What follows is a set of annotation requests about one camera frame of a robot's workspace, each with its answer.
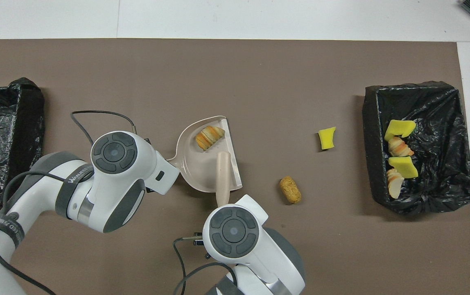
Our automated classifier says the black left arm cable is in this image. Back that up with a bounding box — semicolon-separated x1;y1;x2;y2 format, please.
0;110;138;295

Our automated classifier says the beige plastic dustpan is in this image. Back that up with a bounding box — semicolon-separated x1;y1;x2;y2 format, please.
165;116;244;193

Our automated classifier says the beige hand brush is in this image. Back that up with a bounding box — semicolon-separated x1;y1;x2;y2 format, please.
215;151;231;207

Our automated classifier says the striped toy croissant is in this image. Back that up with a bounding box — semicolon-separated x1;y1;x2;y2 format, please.
388;136;415;158
195;126;226;151
386;168;405;200

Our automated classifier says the brown table mat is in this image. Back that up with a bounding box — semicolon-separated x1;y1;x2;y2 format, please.
0;39;470;295

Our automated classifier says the black bag-lined bin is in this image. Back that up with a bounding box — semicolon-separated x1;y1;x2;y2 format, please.
0;77;46;207
362;81;470;216

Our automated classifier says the yellow sponge with green side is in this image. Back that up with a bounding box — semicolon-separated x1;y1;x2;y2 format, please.
388;156;419;179

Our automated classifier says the brown toy bread roll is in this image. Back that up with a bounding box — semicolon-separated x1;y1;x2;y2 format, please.
280;176;302;204

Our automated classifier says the small yellow sponge piece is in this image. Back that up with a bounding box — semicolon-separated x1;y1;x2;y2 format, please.
318;126;337;150

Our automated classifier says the notched yellow sponge piece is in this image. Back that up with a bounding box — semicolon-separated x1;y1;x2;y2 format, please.
384;120;417;142

